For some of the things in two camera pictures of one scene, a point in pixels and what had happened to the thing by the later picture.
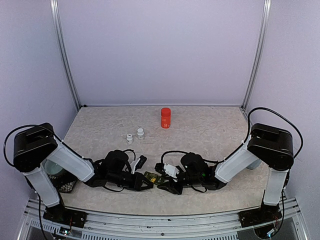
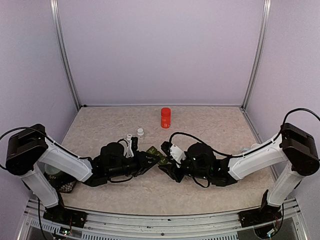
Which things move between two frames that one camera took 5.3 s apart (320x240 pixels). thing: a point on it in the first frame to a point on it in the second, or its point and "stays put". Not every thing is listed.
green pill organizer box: x=154 y=178 to x=163 y=159
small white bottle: x=129 y=139 stays put
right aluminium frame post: x=267 y=4 stays put
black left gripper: x=136 y=184 to x=142 y=161
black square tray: x=64 y=181 stays put
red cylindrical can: x=165 y=117 stays put
